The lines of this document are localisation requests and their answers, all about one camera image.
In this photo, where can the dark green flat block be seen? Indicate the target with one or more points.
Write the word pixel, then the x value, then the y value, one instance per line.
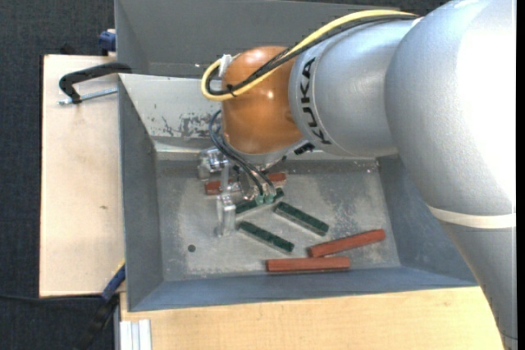
pixel 301 218
pixel 246 207
pixel 266 237

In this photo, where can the grey metal bin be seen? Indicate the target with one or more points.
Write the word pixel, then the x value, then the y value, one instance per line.
pixel 287 254

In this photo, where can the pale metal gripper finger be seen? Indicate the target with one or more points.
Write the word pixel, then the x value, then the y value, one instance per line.
pixel 212 162
pixel 226 213

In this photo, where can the pale wood flat board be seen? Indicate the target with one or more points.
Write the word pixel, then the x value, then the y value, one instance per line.
pixel 80 184

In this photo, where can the red-brown flat block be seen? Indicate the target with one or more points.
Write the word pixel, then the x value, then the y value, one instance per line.
pixel 307 264
pixel 346 242

